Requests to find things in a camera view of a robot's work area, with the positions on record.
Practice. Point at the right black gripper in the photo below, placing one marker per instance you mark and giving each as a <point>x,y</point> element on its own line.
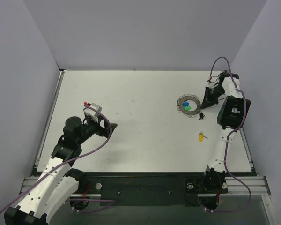
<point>212,95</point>

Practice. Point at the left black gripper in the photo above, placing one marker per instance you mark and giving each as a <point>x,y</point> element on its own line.
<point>104,129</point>

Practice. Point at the large silver keyring disc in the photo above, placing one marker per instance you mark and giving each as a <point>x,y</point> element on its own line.
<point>194,102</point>

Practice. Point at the yellow tagged key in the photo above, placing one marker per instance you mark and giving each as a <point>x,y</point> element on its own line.
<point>201,136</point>

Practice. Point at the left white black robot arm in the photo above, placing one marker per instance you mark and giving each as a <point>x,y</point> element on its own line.
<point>59,179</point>

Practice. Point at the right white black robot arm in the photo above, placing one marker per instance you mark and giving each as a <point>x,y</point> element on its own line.
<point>230,118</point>

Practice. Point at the black tagged key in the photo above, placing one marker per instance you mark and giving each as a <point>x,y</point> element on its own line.
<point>201,116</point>

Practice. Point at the green key tag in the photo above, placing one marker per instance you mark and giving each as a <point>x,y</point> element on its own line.
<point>187,108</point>

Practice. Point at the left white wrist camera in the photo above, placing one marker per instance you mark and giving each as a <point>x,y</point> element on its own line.
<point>92,111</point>

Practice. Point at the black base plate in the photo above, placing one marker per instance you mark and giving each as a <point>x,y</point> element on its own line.
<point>145,188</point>

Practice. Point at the aluminium front rail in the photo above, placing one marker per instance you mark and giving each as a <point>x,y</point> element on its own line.
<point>258,185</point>

